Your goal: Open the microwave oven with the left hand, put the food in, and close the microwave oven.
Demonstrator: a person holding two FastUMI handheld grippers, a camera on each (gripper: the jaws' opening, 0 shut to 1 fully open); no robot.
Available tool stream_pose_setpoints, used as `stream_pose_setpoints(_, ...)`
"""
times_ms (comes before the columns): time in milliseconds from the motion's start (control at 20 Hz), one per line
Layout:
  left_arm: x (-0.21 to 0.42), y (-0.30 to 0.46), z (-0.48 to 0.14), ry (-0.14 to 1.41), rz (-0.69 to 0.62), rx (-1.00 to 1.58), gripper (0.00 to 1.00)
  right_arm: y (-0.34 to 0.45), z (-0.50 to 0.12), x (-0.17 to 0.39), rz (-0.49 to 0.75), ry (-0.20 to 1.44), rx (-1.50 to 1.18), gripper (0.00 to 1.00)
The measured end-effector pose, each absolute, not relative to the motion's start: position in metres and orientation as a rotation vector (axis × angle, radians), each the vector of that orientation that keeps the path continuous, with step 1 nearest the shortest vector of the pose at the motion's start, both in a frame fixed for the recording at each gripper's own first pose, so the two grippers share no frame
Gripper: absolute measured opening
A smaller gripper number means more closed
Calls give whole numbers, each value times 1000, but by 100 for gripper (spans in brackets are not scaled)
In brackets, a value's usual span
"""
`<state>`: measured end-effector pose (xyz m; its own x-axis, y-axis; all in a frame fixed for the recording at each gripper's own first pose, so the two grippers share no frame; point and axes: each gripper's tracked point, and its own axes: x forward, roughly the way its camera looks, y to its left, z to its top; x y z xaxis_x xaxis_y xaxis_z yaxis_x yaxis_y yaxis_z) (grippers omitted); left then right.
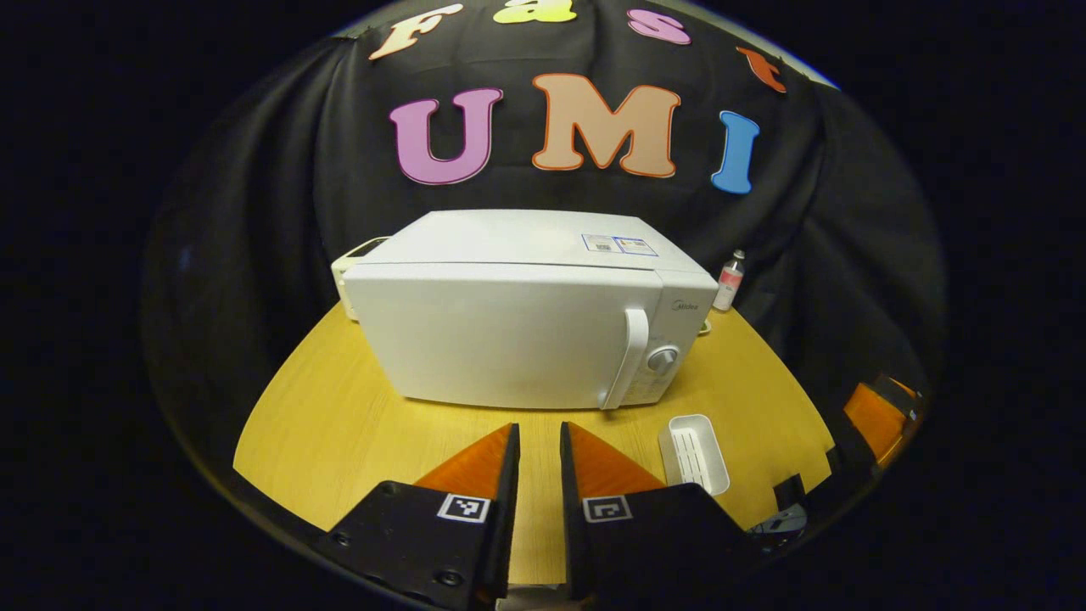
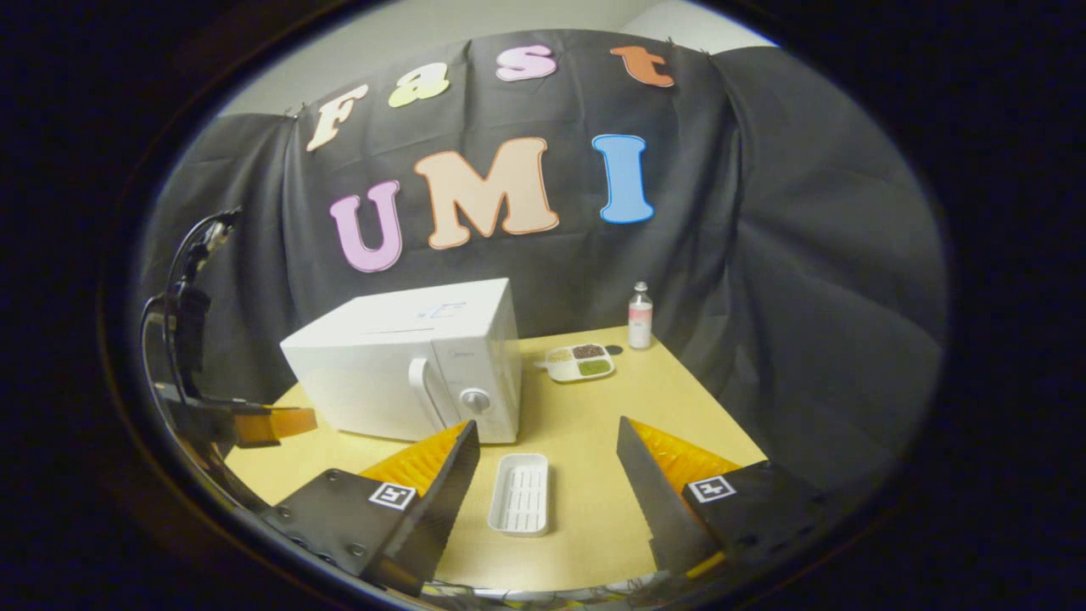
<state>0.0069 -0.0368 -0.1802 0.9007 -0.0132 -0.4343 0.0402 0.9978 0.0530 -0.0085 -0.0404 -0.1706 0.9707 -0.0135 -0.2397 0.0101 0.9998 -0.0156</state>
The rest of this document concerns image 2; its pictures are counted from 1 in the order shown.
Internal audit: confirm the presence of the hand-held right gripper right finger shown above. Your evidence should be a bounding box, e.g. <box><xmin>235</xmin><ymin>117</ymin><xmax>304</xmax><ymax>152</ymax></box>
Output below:
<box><xmin>616</xmin><ymin>416</ymin><xmax>837</xmax><ymax>582</ymax></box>

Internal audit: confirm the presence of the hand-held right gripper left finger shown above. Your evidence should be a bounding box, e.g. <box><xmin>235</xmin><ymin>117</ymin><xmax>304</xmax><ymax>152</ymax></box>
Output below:
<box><xmin>263</xmin><ymin>420</ymin><xmax>481</xmax><ymax>597</ymax></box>

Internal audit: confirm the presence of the white microwave oven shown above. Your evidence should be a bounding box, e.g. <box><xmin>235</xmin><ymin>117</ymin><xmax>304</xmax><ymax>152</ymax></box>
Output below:
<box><xmin>280</xmin><ymin>277</ymin><xmax>523</xmax><ymax>445</ymax></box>

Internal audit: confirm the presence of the white rectangular tray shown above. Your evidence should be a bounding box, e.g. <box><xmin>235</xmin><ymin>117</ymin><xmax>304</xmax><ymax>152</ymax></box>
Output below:
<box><xmin>487</xmin><ymin>453</ymin><xmax>551</xmax><ymax>537</ymax></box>

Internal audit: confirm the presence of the white divided dish with spices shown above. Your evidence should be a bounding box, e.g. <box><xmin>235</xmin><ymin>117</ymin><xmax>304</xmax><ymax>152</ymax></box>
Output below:
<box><xmin>536</xmin><ymin>343</ymin><xmax>616</xmax><ymax>384</ymax></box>

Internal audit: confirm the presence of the clear bottle with pink label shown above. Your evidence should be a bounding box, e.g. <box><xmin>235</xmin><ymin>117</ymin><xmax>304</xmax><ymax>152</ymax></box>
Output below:
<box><xmin>628</xmin><ymin>282</ymin><xmax>654</xmax><ymax>350</ymax></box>

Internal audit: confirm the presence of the black backdrop cloth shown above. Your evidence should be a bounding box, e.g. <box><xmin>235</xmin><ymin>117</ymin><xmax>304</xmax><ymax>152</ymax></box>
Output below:
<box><xmin>140</xmin><ymin>30</ymin><xmax>947</xmax><ymax>502</ymax></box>

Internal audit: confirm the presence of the tangle of thin cables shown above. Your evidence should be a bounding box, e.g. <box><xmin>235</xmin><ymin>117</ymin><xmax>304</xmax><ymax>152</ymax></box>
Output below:
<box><xmin>423</xmin><ymin>575</ymin><xmax>684</xmax><ymax>608</ymax></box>

